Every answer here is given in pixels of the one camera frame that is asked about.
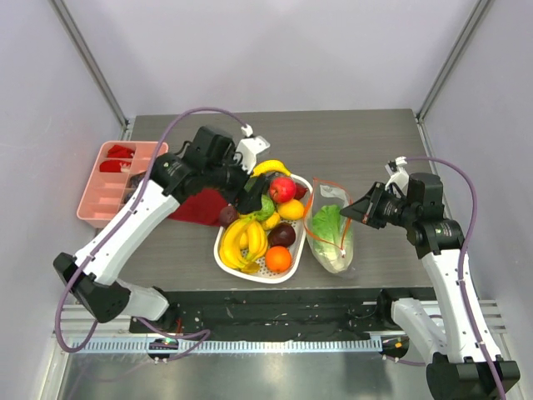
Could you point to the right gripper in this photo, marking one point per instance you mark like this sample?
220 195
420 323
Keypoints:
373 207

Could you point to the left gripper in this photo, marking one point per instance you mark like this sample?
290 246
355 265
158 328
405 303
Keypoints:
248 201

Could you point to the dark purple fig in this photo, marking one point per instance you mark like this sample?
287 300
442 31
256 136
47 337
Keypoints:
227 216

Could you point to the yellow banana bunch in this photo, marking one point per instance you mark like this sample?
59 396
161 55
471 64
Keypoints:
241 245

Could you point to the clear zip top bag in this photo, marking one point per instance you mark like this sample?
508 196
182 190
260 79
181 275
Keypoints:
326 193

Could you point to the green white cabbage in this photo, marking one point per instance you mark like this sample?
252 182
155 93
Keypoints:
331 239

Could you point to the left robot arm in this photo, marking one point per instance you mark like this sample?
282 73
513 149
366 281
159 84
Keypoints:
211 160

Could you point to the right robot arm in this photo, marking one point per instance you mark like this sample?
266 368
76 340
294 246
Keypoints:
462 359

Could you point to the small green cabbage ball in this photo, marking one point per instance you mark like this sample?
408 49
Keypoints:
267 209

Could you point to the small yellow banana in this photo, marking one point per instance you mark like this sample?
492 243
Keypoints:
271 222

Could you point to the red apple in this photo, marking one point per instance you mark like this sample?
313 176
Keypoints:
282 189

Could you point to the yellow lemon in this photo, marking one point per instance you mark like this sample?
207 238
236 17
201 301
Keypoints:
291 210

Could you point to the red folded cloth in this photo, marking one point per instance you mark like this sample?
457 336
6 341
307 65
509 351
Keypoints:
203 208

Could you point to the dark red mangosteen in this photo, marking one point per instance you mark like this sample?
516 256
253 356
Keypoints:
283 235

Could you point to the white perforated fruit basket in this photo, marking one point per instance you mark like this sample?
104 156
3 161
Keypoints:
303 191

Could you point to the dark wrapped items in tray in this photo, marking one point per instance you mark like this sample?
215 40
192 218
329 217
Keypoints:
132 184

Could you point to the pink compartment tray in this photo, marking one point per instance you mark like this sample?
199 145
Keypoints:
102 196

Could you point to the red items in tray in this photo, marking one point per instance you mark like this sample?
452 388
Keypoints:
117 160

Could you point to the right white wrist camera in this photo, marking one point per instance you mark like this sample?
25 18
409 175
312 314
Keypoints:
395 171

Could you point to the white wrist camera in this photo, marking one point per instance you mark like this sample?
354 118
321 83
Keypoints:
395 171
251 148

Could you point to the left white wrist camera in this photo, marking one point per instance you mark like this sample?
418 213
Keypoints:
251 148

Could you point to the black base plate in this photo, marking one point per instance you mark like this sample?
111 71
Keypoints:
275 315

